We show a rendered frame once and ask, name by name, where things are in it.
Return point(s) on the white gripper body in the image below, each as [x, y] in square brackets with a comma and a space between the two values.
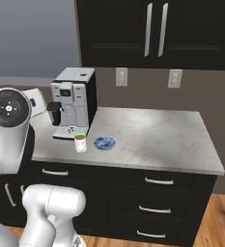
[40, 101]

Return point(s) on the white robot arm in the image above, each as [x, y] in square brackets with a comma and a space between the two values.
[7, 141]

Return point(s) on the silver black coffee machine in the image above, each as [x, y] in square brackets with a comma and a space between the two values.
[75, 96]

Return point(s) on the white mug with coffee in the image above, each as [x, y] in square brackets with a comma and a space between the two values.
[80, 145]

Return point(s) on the blue patterned saucer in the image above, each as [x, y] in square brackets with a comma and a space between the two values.
[105, 143]

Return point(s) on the black drawer front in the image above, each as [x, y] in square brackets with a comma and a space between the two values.
[181, 209]
[175, 233]
[85, 173]
[184, 185]

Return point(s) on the black upper cupboard door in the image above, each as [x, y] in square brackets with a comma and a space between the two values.
[201, 29]
[114, 29]

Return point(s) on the white wall outlet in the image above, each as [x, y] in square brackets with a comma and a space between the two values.
[175, 78]
[121, 77]

